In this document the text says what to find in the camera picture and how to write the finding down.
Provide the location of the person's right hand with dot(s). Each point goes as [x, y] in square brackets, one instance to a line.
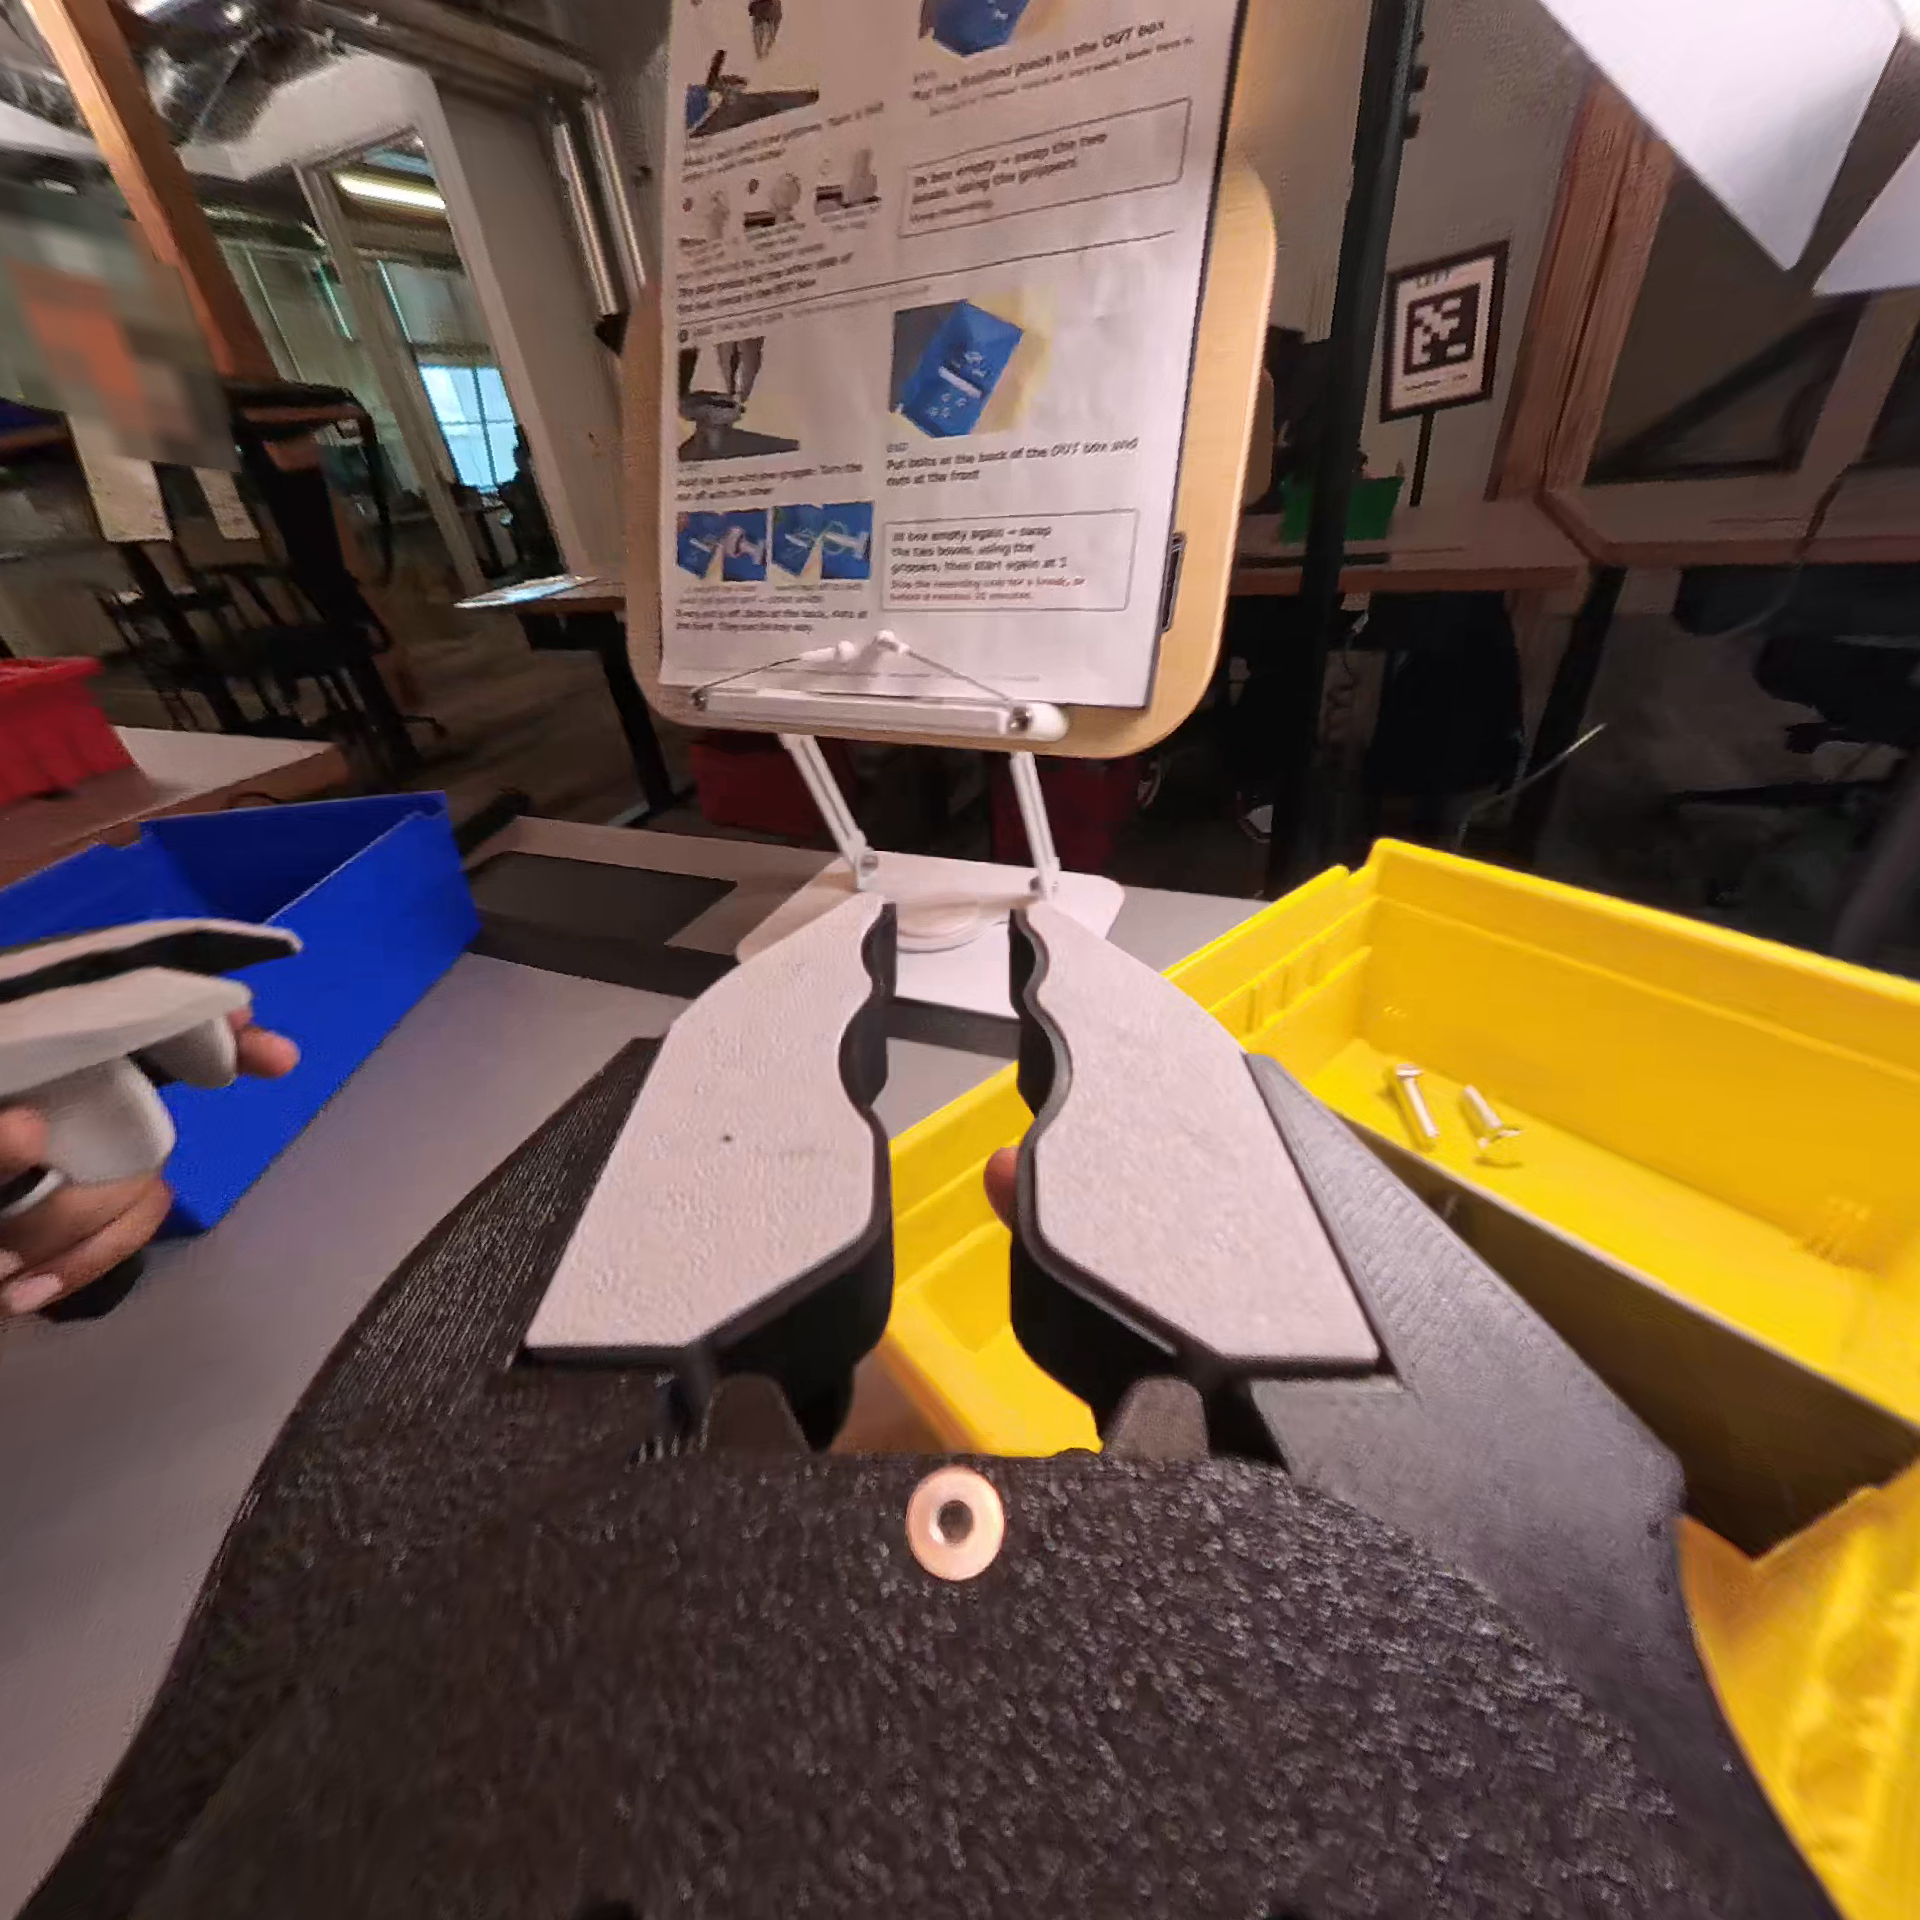
[1001, 1185]

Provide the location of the yellow plastic bin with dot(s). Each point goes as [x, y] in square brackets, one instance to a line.
[1650, 1019]

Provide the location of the green box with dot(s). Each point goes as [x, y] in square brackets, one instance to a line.
[1343, 509]

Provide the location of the wooden support post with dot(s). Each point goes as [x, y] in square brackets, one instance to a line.
[148, 164]

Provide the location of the red plastic bin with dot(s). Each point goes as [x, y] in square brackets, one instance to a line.
[52, 726]

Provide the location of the white stand rod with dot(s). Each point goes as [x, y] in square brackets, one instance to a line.
[833, 810]
[1035, 826]

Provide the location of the red box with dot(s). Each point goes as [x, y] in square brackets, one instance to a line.
[749, 786]
[1066, 819]

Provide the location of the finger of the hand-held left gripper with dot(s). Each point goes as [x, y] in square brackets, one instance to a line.
[90, 944]
[105, 1035]

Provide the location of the silver ventilation duct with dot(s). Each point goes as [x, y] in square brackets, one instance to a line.
[593, 210]

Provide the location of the black bin divider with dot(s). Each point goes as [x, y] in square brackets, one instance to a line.
[1650, 1349]

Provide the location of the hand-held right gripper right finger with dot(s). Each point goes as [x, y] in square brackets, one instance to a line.
[1171, 1170]

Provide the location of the blue plastic bin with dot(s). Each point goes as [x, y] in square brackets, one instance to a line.
[359, 930]

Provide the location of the printed instruction poster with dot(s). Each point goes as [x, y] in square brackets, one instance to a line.
[975, 346]

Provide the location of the silver hex bolt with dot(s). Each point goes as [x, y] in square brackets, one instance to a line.
[1411, 1107]
[1488, 1123]

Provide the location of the black standing desk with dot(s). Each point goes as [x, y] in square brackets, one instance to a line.
[315, 523]

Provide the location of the black white marker sign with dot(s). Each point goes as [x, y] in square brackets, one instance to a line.
[1442, 329]

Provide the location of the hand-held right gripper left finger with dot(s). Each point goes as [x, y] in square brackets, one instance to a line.
[720, 1170]

